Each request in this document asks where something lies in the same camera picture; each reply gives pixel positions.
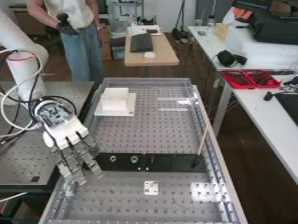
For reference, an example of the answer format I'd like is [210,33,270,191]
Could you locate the white mouse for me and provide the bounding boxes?
[142,51,158,60]

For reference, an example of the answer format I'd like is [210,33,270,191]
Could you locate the black plate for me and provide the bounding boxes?
[94,152,207,174]

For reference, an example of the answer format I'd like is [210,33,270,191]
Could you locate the person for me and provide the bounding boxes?
[25,0,106,83]

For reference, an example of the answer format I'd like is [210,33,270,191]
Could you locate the white cable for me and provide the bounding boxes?
[0,54,45,139]

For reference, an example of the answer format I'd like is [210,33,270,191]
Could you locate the black bag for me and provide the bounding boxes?
[246,9,298,45]

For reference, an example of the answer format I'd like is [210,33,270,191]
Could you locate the red tray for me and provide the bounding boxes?
[246,69,282,89]
[219,69,258,90]

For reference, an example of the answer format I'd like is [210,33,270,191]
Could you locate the black keyboard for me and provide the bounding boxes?
[129,32,154,54]

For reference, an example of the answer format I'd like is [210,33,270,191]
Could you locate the wooden desk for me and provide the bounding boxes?
[122,24,181,68]

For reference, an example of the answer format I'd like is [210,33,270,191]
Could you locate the black headphones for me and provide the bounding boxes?
[215,49,249,67]

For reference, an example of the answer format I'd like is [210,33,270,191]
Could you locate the clear box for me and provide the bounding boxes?
[39,77,249,224]

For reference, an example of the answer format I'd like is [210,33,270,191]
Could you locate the black handheld controller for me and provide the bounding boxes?
[56,12,80,35]

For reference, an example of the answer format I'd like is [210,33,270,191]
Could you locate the white desk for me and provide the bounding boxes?
[231,74,298,188]
[188,23,298,73]

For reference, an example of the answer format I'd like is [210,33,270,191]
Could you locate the small white box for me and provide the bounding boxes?
[93,86,138,117]

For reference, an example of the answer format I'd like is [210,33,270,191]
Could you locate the black cable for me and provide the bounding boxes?
[0,49,24,145]

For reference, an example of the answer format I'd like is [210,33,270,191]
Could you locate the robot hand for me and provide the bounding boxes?
[33,98,105,186]

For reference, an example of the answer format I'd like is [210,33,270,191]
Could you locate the thin stick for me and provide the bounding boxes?
[190,119,213,168]

